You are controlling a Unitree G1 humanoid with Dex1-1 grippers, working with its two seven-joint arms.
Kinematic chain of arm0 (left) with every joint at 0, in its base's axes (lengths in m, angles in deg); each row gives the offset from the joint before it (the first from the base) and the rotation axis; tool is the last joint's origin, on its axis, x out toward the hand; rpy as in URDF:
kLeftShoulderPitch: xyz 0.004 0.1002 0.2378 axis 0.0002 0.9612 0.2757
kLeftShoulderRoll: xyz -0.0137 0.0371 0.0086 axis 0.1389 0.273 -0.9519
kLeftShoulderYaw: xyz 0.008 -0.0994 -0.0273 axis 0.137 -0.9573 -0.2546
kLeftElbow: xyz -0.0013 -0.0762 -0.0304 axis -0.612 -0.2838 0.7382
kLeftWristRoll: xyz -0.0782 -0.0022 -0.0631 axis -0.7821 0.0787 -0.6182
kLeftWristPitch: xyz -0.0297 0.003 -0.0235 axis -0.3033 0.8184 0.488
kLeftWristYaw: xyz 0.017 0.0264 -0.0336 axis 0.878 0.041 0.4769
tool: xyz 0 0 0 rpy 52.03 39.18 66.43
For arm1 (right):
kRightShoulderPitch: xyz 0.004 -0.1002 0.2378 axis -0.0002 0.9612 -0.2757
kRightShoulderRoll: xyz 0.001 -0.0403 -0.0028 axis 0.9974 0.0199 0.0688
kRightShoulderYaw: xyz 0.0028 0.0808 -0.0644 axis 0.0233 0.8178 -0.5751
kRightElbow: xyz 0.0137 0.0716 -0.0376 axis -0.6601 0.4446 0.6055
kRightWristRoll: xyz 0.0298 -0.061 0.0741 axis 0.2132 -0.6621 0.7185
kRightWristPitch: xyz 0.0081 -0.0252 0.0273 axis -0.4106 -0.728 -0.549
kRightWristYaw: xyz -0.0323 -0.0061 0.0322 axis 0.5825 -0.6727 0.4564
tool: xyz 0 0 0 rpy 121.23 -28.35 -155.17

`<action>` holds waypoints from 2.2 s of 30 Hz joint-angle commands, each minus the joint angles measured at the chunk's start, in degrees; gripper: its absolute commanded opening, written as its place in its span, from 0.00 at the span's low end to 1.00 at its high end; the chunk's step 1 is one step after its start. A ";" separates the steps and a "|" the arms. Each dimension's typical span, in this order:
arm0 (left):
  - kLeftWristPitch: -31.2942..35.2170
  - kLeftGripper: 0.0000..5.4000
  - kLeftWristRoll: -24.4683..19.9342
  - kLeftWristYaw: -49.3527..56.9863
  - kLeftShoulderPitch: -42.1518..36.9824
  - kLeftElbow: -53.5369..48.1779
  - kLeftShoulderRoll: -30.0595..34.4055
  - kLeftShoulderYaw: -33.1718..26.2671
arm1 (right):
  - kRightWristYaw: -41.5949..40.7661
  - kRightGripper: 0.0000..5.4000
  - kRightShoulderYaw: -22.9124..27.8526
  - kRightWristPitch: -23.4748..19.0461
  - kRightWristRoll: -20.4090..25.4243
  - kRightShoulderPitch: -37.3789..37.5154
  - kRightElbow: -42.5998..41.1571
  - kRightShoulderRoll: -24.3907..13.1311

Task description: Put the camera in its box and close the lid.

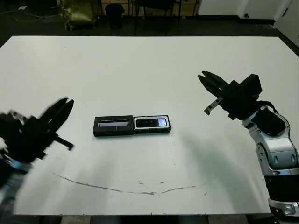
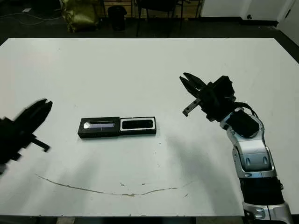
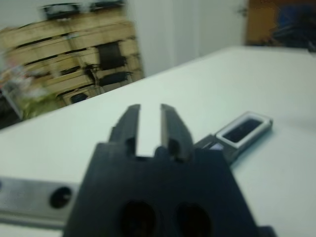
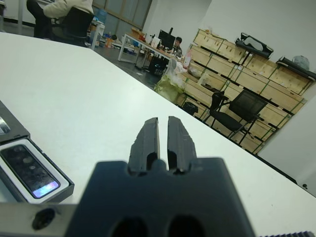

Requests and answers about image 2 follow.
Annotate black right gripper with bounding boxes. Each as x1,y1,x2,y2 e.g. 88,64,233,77
179,72,236,122

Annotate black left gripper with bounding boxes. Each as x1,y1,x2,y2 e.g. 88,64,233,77
0,98,53,175

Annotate black box lid with picture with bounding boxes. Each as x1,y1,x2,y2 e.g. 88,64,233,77
77,116,121,140

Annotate black bar-shaped camera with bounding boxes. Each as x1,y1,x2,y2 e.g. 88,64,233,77
121,118,155,129

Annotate black box base white liner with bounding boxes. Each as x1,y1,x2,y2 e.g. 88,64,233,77
119,116,157,136

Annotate black chair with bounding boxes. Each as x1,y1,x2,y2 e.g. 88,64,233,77
136,0,185,38

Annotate black waste bin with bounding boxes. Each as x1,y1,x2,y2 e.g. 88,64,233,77
107,6,128,31

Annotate crumpled plastic bag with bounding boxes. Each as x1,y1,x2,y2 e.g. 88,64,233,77
60,0,100,33

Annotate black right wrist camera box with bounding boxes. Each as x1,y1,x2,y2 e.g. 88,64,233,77
213,75,235,101

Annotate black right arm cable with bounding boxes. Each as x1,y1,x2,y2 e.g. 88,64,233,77
235,101,260,119

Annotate white floor cable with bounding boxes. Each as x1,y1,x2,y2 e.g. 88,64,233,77
0,13,61,26

